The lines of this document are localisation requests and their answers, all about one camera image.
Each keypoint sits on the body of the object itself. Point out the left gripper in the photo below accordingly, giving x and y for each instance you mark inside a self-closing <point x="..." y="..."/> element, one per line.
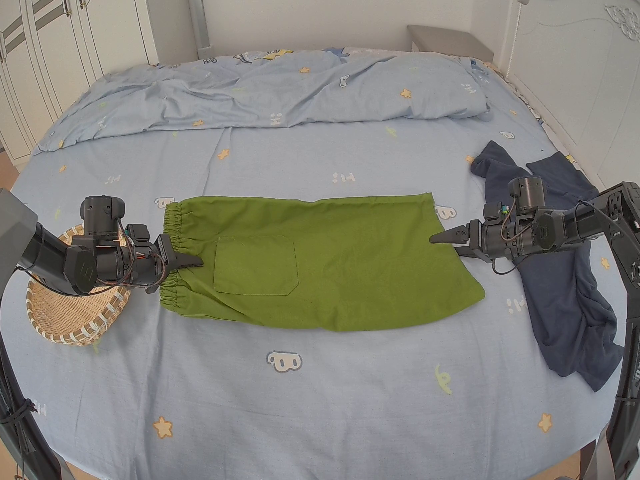
<point x="135" y="273"/>

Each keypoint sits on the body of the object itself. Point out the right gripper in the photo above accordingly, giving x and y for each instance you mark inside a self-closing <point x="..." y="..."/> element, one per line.
<point x="500" y="243"/>

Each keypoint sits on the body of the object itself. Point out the green shorts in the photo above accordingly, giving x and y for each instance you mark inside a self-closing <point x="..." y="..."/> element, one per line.
<point x="350" y="268"/>

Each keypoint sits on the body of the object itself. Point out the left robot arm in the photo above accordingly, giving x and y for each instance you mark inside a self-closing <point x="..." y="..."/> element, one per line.
<point x="50" y="258"/>

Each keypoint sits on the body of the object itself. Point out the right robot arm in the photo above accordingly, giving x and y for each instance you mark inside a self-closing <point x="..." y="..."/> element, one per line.
<point x="600" y="218"/>

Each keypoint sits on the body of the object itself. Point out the round woven basket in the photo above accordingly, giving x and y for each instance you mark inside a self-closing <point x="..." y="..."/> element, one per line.
<point x="65" y="323"/>

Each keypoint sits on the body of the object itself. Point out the dark blue garment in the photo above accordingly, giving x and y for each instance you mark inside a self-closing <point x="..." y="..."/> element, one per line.
<point x="565" y="308"/>

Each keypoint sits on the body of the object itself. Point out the bed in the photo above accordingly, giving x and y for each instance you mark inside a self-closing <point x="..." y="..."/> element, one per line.
<point x="350" y="158"/>

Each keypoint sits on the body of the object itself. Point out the pale blue quilt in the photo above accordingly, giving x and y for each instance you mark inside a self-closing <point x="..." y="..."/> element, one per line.
<point x="250" y="98"/>

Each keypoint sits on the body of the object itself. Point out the grey bedside table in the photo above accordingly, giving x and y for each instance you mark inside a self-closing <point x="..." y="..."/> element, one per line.
<point x="445" y="40"/>

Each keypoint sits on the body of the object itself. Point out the white wardrobe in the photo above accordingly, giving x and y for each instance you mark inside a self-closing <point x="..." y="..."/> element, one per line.
<point x="50" y="43"/>

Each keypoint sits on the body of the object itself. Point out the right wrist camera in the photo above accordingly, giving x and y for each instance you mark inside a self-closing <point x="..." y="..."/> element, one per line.
<point x="495" y="212"/>

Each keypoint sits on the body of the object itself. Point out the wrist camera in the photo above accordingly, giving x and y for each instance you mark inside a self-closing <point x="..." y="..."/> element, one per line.
<point x="139" y="233"/>
<point x="495" y="212"/>

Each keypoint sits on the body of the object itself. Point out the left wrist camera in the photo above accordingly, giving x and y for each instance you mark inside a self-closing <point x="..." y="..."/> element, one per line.
<point x="139" y="233"/>

